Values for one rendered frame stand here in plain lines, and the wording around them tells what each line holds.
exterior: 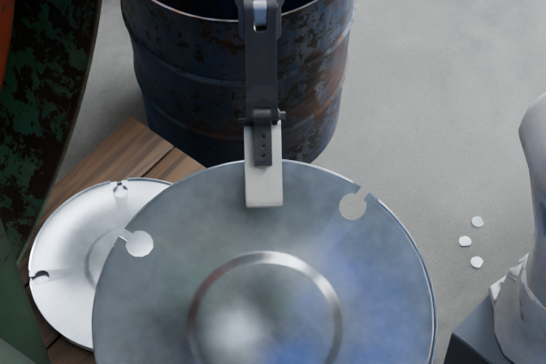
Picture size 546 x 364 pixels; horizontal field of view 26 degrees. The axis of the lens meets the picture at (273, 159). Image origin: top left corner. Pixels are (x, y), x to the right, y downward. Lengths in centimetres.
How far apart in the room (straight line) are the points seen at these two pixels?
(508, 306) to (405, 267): 55
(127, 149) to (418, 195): 62
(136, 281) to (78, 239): 76
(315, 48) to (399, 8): 58
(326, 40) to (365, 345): 102
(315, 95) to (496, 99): 46
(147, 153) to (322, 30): 35
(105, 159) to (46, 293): 25
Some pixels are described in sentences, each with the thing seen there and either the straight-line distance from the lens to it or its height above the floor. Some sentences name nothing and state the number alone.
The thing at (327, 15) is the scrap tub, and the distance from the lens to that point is 191.
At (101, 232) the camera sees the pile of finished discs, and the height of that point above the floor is 36.
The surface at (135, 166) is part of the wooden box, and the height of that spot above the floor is 35.
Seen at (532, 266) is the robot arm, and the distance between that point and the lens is 143.
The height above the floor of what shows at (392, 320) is 94.
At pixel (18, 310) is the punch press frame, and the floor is 132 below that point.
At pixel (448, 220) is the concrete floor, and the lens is 220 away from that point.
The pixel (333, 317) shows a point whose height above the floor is 95.
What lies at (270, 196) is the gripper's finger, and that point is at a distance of 96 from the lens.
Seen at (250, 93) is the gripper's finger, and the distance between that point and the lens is 91.
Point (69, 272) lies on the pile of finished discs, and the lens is 173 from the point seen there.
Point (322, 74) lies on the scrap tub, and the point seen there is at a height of 27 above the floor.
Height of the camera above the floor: 184
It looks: 55 degrees down
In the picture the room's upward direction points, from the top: straight up
